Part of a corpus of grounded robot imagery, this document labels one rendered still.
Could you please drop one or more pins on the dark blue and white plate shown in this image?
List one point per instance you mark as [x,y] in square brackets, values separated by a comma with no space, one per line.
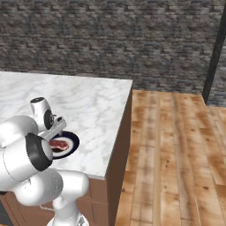
[72,143]

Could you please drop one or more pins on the red raw steak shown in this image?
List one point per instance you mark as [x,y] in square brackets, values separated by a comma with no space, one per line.
[59,144]

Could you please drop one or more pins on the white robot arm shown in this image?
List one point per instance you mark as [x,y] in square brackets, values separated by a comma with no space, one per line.
[20,159]

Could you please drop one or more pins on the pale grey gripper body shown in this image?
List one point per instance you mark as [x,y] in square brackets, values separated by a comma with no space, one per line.
[55,129]

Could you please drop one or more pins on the black upright post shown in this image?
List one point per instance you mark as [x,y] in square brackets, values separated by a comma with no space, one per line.
[214,56]

